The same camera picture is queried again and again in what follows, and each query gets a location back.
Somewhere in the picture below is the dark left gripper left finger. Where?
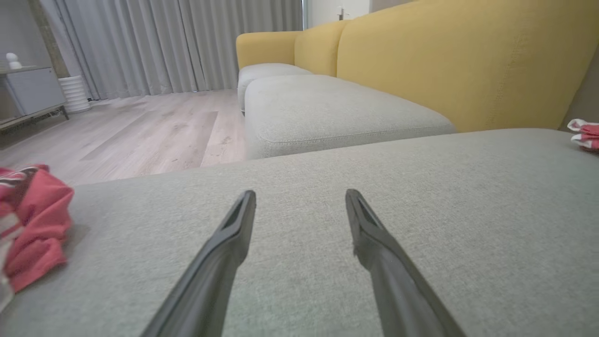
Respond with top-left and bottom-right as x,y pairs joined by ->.
140,190 -> 257,337

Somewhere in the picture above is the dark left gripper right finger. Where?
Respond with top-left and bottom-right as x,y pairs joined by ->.
345,189 -> 466,337

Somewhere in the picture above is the red jersey with white trim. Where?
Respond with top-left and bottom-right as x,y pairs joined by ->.
0,164 -> 75,312

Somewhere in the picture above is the large grey sofa seat cushion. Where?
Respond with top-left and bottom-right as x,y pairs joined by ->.
0,128 -> 599,337

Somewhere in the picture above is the medium grey sofa seat cushion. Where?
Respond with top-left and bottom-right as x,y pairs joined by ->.
244,74 -> 457,161

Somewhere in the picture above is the small grey sofa seat cushion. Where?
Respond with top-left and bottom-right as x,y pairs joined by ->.
237,63 -> 313,113

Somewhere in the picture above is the white ribbed cylinder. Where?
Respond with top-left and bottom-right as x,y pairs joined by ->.
58,75 -> 92,114

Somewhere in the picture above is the wide yellow sofa back cushion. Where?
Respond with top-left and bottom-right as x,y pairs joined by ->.
336,0 -> 599,133

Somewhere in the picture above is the yellow sofa armrest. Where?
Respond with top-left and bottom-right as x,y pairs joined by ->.
235,31 -> 302,71

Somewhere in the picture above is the grey pleated curtain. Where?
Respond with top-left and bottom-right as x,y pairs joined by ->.
40,0 -> 305,100

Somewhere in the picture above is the crumpled red and white garment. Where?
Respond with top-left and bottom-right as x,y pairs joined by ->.
567,118 -> 599,153

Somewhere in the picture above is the narrow yellow sofa back cushion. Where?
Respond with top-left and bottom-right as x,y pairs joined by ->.
294,20 -> 349,78

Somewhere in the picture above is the grey low cabinet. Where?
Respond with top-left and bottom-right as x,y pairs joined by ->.
0,66 -> 70,134

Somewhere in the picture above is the taupe sofa back cushion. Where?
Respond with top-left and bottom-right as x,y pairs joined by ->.
559,44 -> 599,132

